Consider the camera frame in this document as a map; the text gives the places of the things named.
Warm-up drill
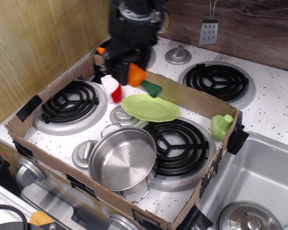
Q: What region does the brown cardboard fence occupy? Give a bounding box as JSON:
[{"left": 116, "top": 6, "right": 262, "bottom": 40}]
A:
[{"left": 6, "top": 57, "right": 248, "bottom": 230}]

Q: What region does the silver stove knob back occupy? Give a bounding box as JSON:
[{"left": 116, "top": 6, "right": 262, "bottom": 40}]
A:
[{"left": 165, "top": 45, "right": 192, "bottom": 65}]

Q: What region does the silver stove knob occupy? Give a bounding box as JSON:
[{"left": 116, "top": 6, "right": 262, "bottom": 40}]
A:
[
  {"left": 165, "top": 45, "right": 192, "bottom": 65},
  {"left": 109, "top": 105, "right": 145, "bottom": 127},
  {"left": 72, "top": 140, "right": 97, "bottom": 170}
]

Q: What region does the silver stove knob centre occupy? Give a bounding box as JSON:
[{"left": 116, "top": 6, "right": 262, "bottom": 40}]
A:
[{"left": 109, "top": 105, "right": 145, "bottom": 127}]

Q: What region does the stainless steel pot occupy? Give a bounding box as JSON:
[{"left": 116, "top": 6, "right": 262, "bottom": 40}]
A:
[{"left": 88, "top": 123, "right": 156, "bottom": 203}]

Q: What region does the green toy broccoli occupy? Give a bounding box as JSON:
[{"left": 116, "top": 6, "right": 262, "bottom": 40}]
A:
[{"left": 210, "top": 115, "right": 234, "bottom": 140}]

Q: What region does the silver oven knob right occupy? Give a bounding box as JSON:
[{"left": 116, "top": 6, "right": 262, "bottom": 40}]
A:
[{"left": 108, "top": 213, "right": 133, "bottom": 230}]

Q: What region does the hanging metal spatula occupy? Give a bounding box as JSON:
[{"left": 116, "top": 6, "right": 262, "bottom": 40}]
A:
[{"left": 199, "top": 0, "right": 218, "bottom": 46}]

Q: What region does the light green plastic plate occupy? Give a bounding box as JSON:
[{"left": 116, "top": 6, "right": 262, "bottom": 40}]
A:
[{"left": 121, "top": 94, "right": 180, "bottom": 122}]

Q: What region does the orange toy carrot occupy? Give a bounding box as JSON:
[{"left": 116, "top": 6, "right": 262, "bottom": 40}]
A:
[{"left": 95, "top": 47, "right": 162, "bottom": 98}]

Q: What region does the hanging metal strainer spoon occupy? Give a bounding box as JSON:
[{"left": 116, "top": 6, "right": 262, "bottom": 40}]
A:
[{"left": 158, "top": 10, "right": 171, "bottom": 34}]

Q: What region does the orange object bottom left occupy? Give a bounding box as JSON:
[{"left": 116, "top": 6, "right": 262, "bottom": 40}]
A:
[{"left": 29, "top": 211, "right": 53, "bottom": 226}]

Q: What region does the back right stove burner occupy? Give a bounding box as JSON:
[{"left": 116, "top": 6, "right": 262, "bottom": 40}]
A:
[{"left": 178, "top": 61, "right": 256, "bottom": 110}]

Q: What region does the silver oven knob left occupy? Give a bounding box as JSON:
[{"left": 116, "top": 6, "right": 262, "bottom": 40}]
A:
[{"left": 16, "top": 158, "right": 46, "bottom": 187}]

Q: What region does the stove burner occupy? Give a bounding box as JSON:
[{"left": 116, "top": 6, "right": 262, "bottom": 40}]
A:
[
  {"left": 90, "top": 36, "right": 156, "bottom": 72},
  {"left": 34, "top": 80, "right": 108, "bottom": 136},
  {"left": 143, "top": 117, "right": 216, "bottom": 192},
  {"left": 178, "top": 61, "right": 256, "bottom": 110}
]

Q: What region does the front right stove burner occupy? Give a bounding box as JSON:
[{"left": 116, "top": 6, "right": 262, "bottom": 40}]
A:
[{"left": 143, "top": 117, "right": 216, "bottom": 192}]

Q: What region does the black cable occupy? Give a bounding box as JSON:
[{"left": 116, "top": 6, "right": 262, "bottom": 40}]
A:
[{"left": 0, "top": 204, "right": 29, "bottom": 230}]

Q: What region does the stainless steel sink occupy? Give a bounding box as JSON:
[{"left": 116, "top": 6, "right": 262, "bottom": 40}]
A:
[{"left": 200, "top": 132, "right": 288, "bottom": 230}]

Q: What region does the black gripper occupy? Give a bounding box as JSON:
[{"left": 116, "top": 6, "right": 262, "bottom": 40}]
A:
[{"left": 103, "top": 4, "right": 161, "bottom": 86}]

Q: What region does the front left stove burner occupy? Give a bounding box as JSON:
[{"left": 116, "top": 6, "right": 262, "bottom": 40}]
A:
[{"left": 34, "top": 80, "right": 108, "bottom": 136}]

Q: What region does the silver stove knob front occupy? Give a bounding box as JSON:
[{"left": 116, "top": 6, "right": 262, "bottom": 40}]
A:
[{"left": 72, "top": 140, "right": 97, "bottom": 170}]

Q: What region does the silver oven knob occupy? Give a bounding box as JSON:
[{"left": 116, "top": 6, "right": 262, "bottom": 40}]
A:
[
  {"left": 16, "top": 158, "right": 46, "bottom": 187},
  {"left": 108, "top": 213, "right": 133, "bottom": 230}
]

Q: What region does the red white toy sushi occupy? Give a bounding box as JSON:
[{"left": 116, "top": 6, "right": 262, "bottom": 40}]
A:
[{"left": 101, "top": 75, "right": 122, "bottom": 104}]

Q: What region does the back left stove burner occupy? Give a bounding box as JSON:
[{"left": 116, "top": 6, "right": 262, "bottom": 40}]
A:
[{"left": 90, "top": 36, "right": 156, "bottom": 72}]

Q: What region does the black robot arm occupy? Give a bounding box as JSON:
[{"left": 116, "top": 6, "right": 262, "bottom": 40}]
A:
[{"left": 103, "top": 0, "right": 164, "bottom": 86}]

